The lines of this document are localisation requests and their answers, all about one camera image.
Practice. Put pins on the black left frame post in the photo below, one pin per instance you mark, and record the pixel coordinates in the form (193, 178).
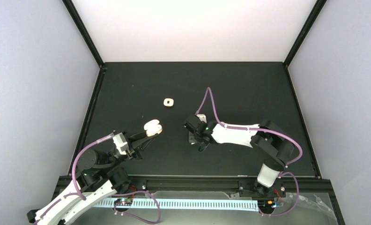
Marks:
(73, 12)

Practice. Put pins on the light blue slotted cable duct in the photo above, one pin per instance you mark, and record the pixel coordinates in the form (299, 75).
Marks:
(184, 204)

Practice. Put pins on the small green circuit board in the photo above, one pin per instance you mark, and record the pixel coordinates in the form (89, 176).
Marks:
(123, 202)

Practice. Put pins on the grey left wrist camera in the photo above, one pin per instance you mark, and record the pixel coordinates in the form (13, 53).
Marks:
(121, 144)

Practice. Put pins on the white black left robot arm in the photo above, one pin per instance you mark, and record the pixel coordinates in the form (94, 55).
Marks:
(96, 174)

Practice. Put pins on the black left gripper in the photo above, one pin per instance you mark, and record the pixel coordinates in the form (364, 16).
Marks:
(137, 144)

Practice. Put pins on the small beige square case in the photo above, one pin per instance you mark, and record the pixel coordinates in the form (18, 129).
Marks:
(168, 102)

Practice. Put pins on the black frame post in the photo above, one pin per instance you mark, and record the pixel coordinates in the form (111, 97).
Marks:
(73, 12)
(308, 24)

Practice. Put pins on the black right frame post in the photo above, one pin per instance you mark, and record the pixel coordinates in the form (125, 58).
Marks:
(308, 24)

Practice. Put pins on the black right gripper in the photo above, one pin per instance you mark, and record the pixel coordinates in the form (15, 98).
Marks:
(197, 141)

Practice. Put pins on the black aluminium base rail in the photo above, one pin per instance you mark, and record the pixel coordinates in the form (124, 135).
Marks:
(242, 185)

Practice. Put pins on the beige earbud charging case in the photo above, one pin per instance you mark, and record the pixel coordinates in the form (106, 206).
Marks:
(153, 127)

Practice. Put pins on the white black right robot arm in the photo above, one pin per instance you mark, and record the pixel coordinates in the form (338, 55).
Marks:
(265, 137)

